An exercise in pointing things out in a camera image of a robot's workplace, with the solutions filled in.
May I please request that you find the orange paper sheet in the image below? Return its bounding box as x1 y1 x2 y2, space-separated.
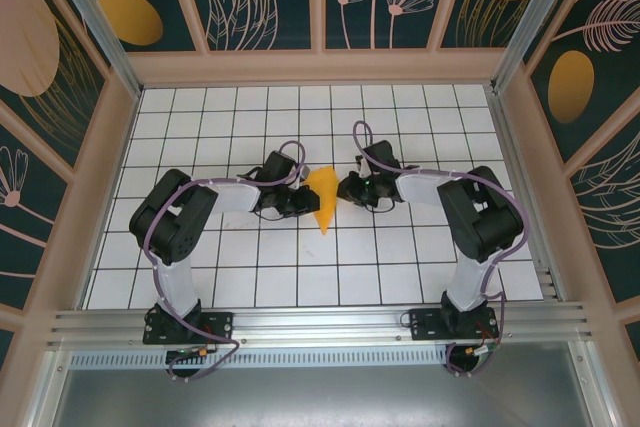
304 165 342 238

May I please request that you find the grey metal sheet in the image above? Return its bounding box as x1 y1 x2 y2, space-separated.
47 368 599 427

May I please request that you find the left gripper thin black cable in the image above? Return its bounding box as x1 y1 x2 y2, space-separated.
254 206 291 221

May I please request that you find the gripper thin black cable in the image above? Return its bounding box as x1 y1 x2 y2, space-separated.
363 196 396 213
254 206 291 221

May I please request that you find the right gripper thin black cable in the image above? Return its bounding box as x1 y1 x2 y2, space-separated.
363 196 396 213

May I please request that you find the aluminium mounting rail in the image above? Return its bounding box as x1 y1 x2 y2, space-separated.
47 300 596 349

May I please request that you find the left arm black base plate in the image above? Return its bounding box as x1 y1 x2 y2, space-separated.
143 310 235 346

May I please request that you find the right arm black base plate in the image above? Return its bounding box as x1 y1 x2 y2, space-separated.
408 306 500 343

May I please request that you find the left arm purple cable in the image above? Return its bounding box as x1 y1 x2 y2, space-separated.
142 140 307 384

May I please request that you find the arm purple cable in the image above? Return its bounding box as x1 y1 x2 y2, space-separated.
352 120 530 378
142 140 307 384

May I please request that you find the aluminium side rail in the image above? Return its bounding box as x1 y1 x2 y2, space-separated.
487 90 569 301

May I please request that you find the perforated metal cable tray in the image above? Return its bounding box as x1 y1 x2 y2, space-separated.
69 350 454 370

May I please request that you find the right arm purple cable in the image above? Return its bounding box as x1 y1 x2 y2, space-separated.
352 120 530 378

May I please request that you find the aluminium frame post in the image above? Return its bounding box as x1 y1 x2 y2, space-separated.
489 0 585 93
39 0 144 99

